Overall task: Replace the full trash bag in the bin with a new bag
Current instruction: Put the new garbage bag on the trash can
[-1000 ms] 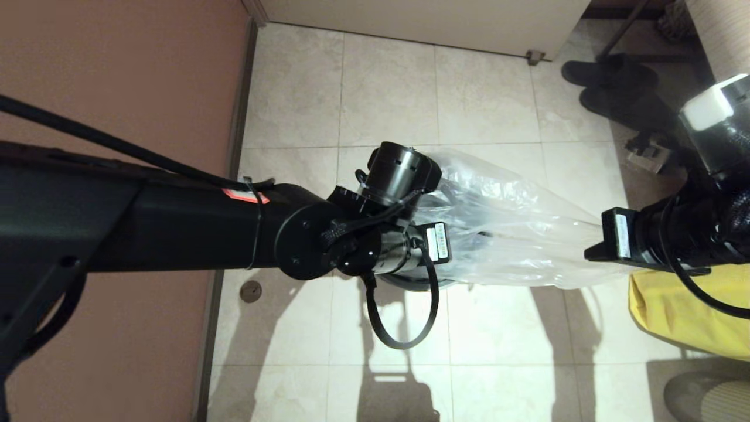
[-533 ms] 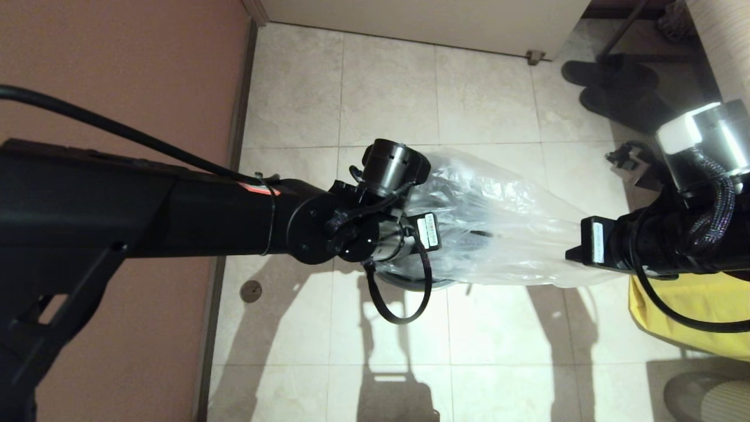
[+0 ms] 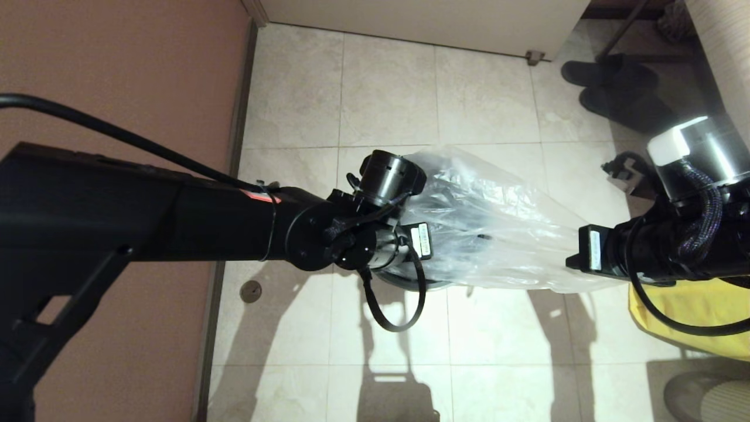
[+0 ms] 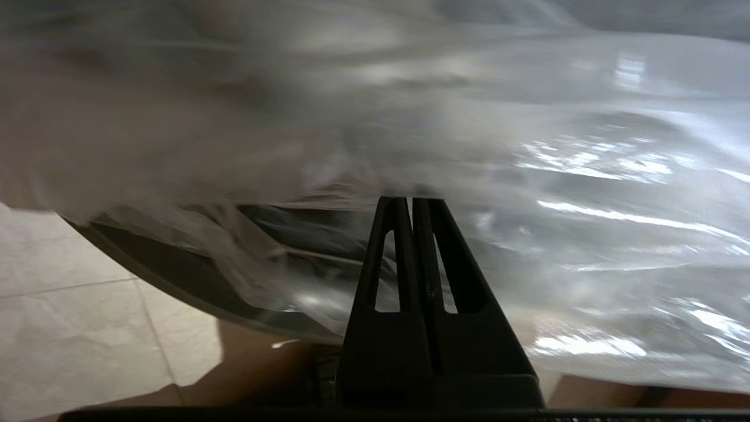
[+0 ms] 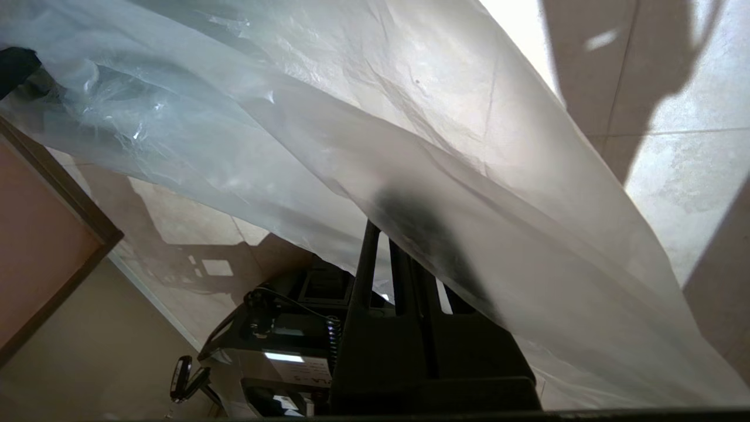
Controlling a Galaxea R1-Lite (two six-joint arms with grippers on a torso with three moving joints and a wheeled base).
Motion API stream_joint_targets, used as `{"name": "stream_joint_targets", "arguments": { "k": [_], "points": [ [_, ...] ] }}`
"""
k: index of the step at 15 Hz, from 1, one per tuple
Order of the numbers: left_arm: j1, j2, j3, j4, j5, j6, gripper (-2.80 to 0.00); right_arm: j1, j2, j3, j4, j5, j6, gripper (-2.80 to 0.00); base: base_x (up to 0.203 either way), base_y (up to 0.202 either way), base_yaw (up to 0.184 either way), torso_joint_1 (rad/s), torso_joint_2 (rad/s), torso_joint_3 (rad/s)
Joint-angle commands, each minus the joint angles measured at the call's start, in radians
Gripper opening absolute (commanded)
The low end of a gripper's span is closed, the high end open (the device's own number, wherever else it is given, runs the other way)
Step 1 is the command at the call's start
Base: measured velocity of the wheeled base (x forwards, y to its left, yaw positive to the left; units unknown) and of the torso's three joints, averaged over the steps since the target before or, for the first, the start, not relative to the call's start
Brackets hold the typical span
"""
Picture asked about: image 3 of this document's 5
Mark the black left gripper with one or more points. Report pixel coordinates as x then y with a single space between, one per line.
410 246

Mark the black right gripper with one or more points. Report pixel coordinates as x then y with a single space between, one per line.
603 249

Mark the clear plastic trash bag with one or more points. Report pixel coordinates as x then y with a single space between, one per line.
504 234

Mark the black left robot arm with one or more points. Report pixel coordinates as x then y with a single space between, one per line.
117 217

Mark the yellow bag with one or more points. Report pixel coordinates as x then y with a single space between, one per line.
703 316

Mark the black slipper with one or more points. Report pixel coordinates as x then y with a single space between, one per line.
609 73
633 111

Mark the round metal floor plate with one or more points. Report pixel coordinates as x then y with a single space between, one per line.
251 291

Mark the metal door stopper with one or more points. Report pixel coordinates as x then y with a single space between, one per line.
534 57

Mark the dark furniture leg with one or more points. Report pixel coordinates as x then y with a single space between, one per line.
624 29

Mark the beige striped upholstered furniture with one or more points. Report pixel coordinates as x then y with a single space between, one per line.
729 64

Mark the beige door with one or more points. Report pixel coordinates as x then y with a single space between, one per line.
410 20

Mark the grey fuzzy object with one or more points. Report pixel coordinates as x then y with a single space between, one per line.
671 23

